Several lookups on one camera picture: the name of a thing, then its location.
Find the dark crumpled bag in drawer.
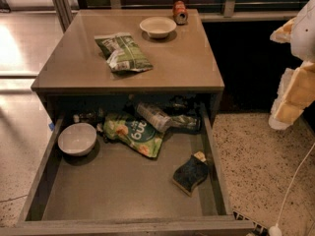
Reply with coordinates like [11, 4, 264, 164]
[170, 115, 201, 132]

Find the grey cabinet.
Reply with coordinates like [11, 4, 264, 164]
[31, 9, 224, 118]

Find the open grey top drawer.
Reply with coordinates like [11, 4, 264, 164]
[0, 106, 255, 236]

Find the white bowl on cabinet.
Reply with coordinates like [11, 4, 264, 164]
[140, 17, 176, 38]

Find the white cable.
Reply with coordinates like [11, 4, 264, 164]
[276, 143, 315, 226]

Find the white bowl in drawer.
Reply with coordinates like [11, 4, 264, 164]
[58, 123, 96, 156]

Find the orange soda can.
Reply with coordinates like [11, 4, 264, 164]
[172, 1, 188, 25]

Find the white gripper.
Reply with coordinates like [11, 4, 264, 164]
[269, 0, 315, 130]

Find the green snack bag in drawer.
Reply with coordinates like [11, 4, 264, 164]
[103, 112, 163, 158]

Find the green jalapeno chip bag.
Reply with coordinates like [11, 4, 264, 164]
[94, 32, 154, 73]

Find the dark sponge with yellow edge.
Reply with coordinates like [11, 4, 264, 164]
[172, 151, 209, 196]

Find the white cable plug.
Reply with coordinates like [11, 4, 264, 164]
[268, 225, 283, 236]

